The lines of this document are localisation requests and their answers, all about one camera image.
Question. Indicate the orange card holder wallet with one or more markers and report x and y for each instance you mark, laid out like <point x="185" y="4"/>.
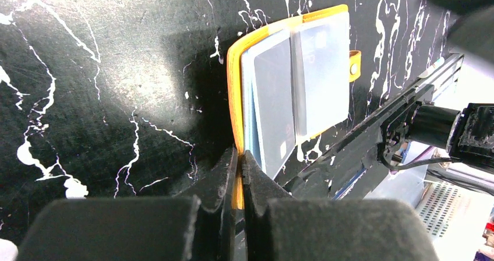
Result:
<point x="322" y="67"/>

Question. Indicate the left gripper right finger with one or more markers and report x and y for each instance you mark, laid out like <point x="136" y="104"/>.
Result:
<point x="281" y="227"/>

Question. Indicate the grey credit card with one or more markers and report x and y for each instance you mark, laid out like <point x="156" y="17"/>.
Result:
<point x="273" y="92"/>

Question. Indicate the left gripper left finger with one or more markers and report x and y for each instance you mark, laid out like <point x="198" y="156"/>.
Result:
<point x="197" y="224"/>

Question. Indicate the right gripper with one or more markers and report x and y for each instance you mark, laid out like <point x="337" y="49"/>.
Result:
<point x="473" y="31"/>

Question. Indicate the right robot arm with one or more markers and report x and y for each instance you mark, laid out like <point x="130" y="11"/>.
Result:
<point x="467" y="135"/>

